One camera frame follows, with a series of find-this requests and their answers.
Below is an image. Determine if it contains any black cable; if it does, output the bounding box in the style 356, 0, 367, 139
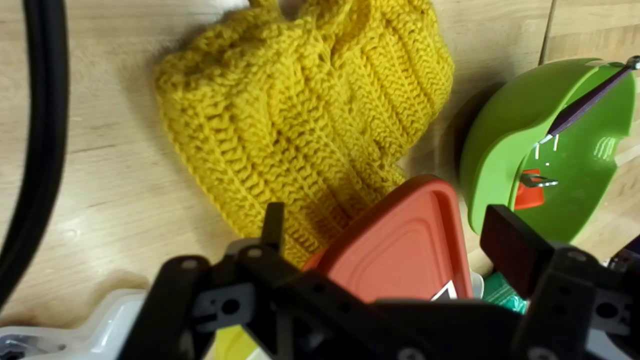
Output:
0, 0, 73, 310

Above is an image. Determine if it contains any red object in bowl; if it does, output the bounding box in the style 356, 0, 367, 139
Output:
514, 168, 556, 209

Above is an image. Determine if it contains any spoon in bowl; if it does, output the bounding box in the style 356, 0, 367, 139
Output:
549, 56, 640, 136

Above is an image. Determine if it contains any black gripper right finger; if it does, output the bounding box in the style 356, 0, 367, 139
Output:
480, 204, 555, 297

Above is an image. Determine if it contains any red lid with tag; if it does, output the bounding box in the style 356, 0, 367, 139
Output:
306, 176, 473, 301

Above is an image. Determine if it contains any green plastic bowl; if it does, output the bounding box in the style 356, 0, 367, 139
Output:
458, 58, 637, 242

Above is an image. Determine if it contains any yellow knitted cloth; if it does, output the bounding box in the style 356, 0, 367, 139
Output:
154, 0, 455, 266

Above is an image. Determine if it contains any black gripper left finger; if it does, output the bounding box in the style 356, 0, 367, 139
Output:
261, 202, 285, 250

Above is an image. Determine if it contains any green snack bag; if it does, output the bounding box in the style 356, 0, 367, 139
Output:
485, 272, 528, 314

